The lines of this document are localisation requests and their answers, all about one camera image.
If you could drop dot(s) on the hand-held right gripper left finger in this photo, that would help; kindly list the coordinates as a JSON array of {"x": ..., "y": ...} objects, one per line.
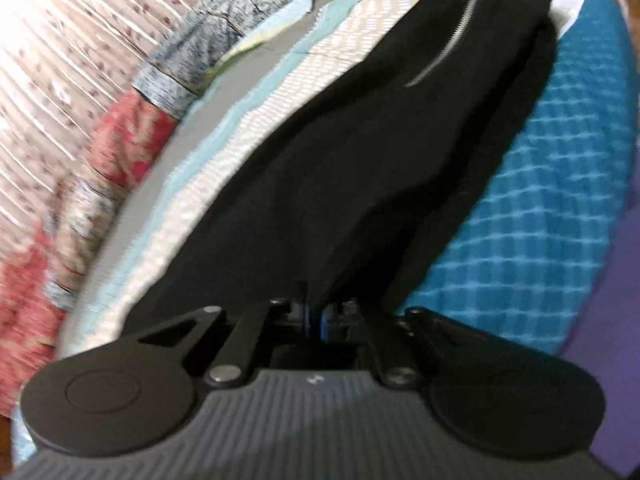
[{"x": 305, "y": 321}]

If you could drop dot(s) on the floral patchwork quilt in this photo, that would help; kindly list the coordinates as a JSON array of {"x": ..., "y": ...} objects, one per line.
[{"x": 125, "y": 130}]

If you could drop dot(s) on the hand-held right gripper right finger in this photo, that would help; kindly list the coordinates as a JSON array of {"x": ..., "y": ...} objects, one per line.
[{"x": 324, "y": 323}]

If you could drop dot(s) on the patterned teal beige bedspread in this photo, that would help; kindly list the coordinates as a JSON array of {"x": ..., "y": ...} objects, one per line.
[{"x": 550, "y": 185}]

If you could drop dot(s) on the black pants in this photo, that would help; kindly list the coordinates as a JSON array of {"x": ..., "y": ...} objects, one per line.
[{"x": 325, "y": 160}]

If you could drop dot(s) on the leaf print beige curtain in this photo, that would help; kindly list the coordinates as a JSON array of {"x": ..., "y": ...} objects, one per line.
[{"x": 60, "y": 35}]

